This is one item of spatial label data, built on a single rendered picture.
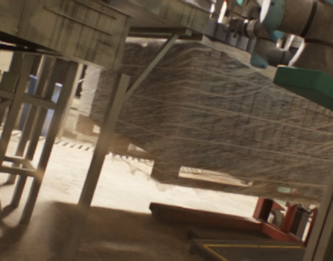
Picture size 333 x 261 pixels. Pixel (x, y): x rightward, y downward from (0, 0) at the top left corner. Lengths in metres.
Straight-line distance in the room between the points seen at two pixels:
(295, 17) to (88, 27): 0.73
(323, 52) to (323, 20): 0.10
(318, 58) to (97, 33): 0.79
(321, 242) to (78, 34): 1.08
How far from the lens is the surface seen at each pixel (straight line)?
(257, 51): 1.66
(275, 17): 1.35
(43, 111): 2.24
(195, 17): 1.73
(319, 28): 1.36
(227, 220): 3.10
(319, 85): 1.29
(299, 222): 3.33
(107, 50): 1.62
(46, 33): 1.54
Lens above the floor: 0.73
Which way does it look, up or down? 2 degrees down
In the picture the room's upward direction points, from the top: 17 degrees clockwise
